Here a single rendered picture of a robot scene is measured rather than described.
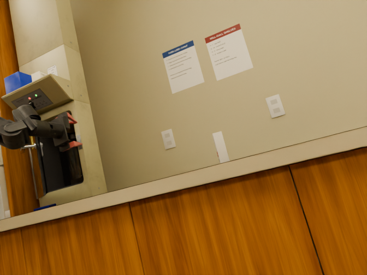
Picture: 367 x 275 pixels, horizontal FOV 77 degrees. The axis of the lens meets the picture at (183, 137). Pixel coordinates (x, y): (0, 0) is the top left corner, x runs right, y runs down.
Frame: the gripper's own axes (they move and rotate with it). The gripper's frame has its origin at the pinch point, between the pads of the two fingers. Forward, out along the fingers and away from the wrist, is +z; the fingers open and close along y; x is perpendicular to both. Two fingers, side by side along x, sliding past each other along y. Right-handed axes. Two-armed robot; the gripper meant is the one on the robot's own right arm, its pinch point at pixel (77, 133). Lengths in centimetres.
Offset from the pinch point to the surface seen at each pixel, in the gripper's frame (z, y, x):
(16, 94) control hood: -0.9, 31.3, 29.0
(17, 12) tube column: 8, 85, 30
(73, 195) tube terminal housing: 11.9, -21.7, 21.4
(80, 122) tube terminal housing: 12.3, 10.3, 8.5
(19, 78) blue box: -0.7, 37.8, 25.4
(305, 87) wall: 58, -5, -95
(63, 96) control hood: 6.8, 23.2, 9.8
